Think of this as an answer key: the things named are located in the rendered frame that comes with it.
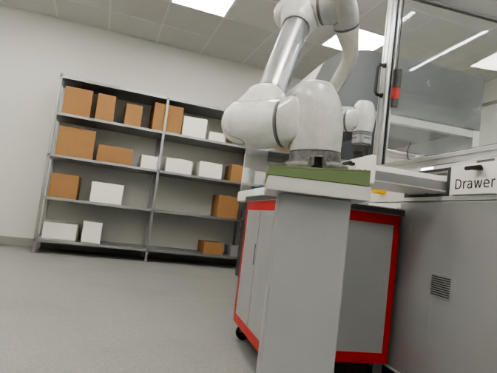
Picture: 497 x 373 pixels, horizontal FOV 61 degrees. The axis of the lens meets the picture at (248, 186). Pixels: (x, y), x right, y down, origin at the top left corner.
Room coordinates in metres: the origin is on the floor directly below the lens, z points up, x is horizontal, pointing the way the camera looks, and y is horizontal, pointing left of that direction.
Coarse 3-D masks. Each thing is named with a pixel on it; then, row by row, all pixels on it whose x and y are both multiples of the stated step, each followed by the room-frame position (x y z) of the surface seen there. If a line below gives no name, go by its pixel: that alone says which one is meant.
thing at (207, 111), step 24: (120, 96) 5.12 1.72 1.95; (144, 96) 4.98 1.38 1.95; (168, 96) 4.98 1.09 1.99; (72, 120) 4.84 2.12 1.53; (96, 120) 4.74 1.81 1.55; (192, 144) 5.53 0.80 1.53; (216, 144) 5.30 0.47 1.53; (120, 168) 5.08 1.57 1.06; (144, 168) 4.93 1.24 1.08; (48, 240) 4.64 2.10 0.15; (144, 240) 5.42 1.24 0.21
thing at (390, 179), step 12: (384, 168) 1.57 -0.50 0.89; (384, 180) 1.57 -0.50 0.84; (396, 180) 1.58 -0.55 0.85; (408, 180) 1.59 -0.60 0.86; (420, 180) 1.60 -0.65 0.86; (432, 180) 1.61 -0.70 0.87; (444, 180) 1.63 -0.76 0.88; (408, 192) 1.82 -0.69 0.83; (420, 192) 1.76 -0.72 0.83; (432, 192) 1.71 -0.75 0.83; (444, 192) 1.66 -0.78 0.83
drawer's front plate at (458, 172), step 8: (456, 168) 1.56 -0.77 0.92; (488, 168) 1.41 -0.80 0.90; (496, 168) 1.37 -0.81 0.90; (456, 176) 1.55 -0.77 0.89; (464, 176) 1.51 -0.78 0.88; (472, 176) 1.48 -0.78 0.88; (480, 176) 1.44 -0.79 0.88; (488, 176) 1.41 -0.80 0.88; (496, 176) 1.37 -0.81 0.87; (456, 184) 1.55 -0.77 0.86; (464, 184) 1.51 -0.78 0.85; (472, 184) 1.47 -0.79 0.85; (488, 184) 1.40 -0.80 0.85; (496, 184) 1.37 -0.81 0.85; (456, 192) 1.55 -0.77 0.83; (464, 192) 1.51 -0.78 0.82; (472, 192) 1.47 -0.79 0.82; (480, 192) 1.43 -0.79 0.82; (488, 192) 1.40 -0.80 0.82; (496, 192) 1.37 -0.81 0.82
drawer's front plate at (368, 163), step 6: (366, 156) 1.58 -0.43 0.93; (372, 156) 1.54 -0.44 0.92; (354, 162) 1.67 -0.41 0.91; (360, 162) 1.62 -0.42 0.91; (366, 162) 1.58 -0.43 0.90; (372, 162) 1.54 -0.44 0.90; (354, 168) 1.67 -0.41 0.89; (360, 168) 1.62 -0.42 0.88; (366, 168) 1.57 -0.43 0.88; (372, 168) 1.54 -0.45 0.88; (372, 174) 1.54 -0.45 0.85; (372, 180) 1.54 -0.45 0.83
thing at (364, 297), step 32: (256, 224) 2.08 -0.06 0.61; (352, 224) 1.80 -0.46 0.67; (384, 224) 1.84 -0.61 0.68; (256, 256) 2.01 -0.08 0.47; (352, 256) 1.81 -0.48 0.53; (384, 256) 1.84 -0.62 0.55; (256, 288) 1.94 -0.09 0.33; (352, 288) 1.81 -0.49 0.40; (384, 288) 1.85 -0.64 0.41; (256, 320) 1.88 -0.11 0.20; (352, 320) 1.81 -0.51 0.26; (384, 320) 1.85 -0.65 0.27; (352, 352) 1.82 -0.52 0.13; (384, 352) 1.85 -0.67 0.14
